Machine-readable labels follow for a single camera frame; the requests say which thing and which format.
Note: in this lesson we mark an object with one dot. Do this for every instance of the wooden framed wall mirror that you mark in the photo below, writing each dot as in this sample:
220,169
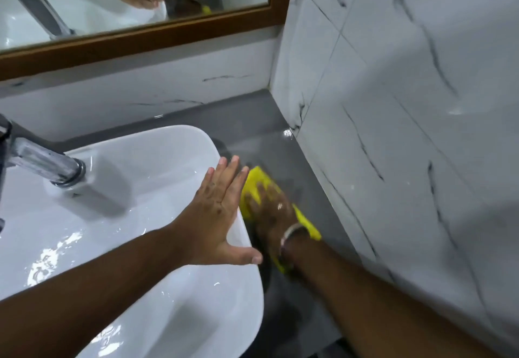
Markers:
142,37

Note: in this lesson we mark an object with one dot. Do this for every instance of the yellow cleaning cloth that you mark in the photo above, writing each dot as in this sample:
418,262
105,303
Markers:
253,185

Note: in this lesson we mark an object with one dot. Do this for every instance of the person's right hand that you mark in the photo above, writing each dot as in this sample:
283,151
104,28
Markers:
273,218

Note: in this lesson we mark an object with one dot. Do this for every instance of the person's right fingers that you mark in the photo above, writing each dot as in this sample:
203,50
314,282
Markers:
263,199

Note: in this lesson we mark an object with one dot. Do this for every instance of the person's left little finger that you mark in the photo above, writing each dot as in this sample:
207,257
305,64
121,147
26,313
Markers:
205,183

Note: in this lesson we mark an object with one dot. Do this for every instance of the person's left hand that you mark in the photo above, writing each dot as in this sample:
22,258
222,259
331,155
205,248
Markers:
211,224

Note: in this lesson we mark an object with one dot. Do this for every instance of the person's left forearm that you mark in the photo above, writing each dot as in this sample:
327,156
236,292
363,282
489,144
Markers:
93,288

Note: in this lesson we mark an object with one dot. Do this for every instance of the person's left thumb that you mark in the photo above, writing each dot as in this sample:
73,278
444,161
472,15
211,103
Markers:
245,255

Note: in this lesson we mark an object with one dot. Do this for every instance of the person's right forearm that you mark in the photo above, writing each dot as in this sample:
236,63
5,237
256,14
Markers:
365,309

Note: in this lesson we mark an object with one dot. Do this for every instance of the person's left middle finger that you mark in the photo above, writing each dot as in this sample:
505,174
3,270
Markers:
230,177

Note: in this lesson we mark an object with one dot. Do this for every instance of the chrome faucet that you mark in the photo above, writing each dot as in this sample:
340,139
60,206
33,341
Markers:
40,159

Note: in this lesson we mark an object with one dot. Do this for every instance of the white ceramic sink basin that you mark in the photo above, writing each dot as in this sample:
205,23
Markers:
133,191

